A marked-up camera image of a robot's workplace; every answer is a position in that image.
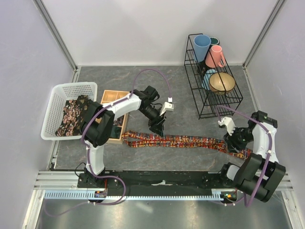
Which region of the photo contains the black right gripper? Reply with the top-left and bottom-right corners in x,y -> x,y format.
223,125 -> 254,154

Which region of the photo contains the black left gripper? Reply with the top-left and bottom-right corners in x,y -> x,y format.
139,105 -> 166,137

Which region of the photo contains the multicolour patchwork tie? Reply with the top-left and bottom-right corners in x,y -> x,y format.
121,130 -> 252,160

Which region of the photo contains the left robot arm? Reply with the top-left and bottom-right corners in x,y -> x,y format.
80,86 -> 165,187

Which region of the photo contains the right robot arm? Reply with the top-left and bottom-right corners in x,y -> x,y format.
218,111 -> 286,207

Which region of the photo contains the wooden compartment box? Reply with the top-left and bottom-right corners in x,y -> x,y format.
101,90 -> 129,144

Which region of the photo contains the rolled dark green tie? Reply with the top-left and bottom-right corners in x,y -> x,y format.
110,125 -> 122,139

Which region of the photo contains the wooden bowl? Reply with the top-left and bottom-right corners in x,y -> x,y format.
209,72 -> 236,95

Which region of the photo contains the light blue cup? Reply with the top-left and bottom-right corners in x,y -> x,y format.
201,69 -> 216,91

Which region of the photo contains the black gold patterned tie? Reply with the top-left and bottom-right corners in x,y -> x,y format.
76,95 -> 91,124

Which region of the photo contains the floral black pink tie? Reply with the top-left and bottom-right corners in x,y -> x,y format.
55,100 -> 81,137

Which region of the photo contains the blue plastic cup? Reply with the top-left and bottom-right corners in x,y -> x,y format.
194,34 -> 211,62

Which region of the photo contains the dark green cup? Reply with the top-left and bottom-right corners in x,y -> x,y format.
210,37 -> 220,46

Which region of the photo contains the white plastic basket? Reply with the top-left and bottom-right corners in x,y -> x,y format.
41,82 -> 98,141

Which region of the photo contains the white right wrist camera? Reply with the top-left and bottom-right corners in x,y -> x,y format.
218,117 -> 236,136

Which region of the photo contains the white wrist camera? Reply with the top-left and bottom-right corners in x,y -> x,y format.
218,117 -> 236,136
160,102 -> 174,116

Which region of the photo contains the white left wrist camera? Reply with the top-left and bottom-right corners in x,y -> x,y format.
160,102 -> 174,116

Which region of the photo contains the black wire rack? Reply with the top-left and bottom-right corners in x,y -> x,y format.
184,33 -> 243,119

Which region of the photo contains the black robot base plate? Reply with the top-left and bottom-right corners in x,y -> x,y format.
77,170 -> 236,194

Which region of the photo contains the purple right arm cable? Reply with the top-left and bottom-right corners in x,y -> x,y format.
215,105 -> 274,208

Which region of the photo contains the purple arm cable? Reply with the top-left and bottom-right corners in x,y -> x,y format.
44,68 -> 173,217
215,105 -> 274,208

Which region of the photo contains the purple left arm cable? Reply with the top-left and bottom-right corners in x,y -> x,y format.
44,68 -> 173,217

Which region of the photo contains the slotted cable duct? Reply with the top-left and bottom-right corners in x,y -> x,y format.
44,188 -> 246,200

